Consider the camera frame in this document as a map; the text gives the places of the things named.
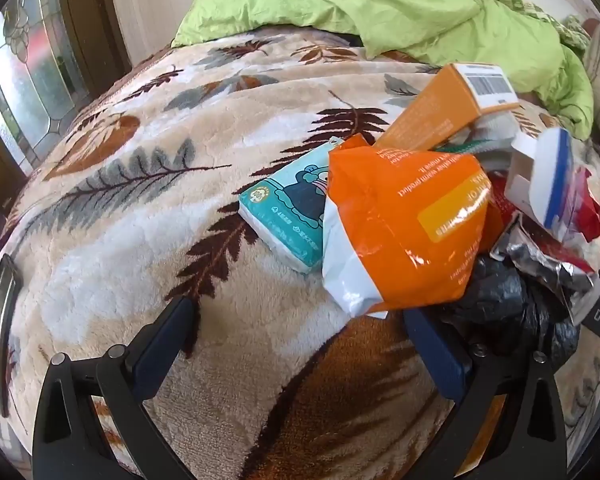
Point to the teal cartoon tissue pack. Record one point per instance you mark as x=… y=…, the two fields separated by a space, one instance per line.
x=286 y=209

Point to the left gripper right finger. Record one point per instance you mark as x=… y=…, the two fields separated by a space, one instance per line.
x=506 y=422

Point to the orange plastic bag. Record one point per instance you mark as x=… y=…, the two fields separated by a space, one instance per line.
x=401 y=228

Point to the black smartphone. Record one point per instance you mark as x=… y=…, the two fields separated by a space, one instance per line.
x=10 y=286

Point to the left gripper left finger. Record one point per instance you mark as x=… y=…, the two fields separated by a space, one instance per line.
x=69 y=442

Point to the blue white medicine box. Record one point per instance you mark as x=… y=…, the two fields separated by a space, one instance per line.
x=539 y=178

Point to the stained glass door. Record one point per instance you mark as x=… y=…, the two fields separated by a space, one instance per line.
x=56 y=56

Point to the black plastic bag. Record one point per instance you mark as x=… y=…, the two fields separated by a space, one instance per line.
x=511 y=310

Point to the leaf-pattern plush blanket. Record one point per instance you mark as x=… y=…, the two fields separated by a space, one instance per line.
x=137 y=204

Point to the orange cardboard box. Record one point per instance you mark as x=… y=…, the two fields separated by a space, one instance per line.
x=454 y=99

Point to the green duvet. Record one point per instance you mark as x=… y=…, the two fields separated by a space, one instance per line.
x=538 y=53

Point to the red cigarette carton wrapper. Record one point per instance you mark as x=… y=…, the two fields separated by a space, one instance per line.
x=534 y=253

